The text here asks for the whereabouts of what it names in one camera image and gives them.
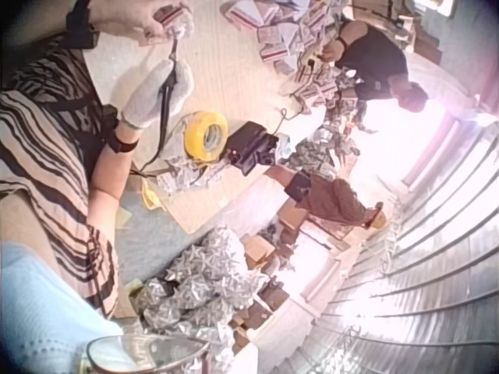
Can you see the blue cloth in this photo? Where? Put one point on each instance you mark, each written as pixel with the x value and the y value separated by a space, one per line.
pixel 283 145

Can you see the small pile of foil packets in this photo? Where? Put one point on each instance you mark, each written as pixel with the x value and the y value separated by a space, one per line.
pixel 183 175

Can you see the person's right hand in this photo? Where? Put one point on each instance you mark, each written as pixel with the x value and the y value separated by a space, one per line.
pixel 150 99

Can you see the large heap of foil packets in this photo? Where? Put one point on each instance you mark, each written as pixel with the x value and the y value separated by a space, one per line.
pixel 206 280

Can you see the heap of cardboard cartons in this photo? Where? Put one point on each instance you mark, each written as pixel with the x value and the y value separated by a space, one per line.
pixel 269 253

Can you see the black tabletop machine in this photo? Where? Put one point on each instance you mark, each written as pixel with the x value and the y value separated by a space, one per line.
pixel 249 146

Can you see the yellow tape roll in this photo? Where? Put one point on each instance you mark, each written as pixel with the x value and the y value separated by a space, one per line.
pixel 195 136

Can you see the yellow cloth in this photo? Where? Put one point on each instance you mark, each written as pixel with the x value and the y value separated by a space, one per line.
pixel 152 196

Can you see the person's right fingers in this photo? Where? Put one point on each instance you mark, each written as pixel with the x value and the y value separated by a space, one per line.
pixel 183 83

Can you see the heap of striped paper packets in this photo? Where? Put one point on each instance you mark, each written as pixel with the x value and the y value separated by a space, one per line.
pixel 280 23

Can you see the person's left fingers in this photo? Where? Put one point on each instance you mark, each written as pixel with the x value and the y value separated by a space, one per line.
pixel 156 29

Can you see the black wrist band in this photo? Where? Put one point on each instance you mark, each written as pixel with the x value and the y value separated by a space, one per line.
pixel 119 134
pixel 80 31

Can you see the long heap of silver packets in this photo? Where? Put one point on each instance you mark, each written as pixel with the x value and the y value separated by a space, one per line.
pixel 335 128

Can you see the person's left hand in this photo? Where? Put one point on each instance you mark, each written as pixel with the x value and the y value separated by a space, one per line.
pixel 124 13

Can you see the metal roller shutter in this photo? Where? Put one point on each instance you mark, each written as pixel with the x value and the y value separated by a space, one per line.
pixel 429 272

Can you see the striped foil packet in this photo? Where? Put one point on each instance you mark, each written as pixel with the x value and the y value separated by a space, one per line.
pixel 180 17

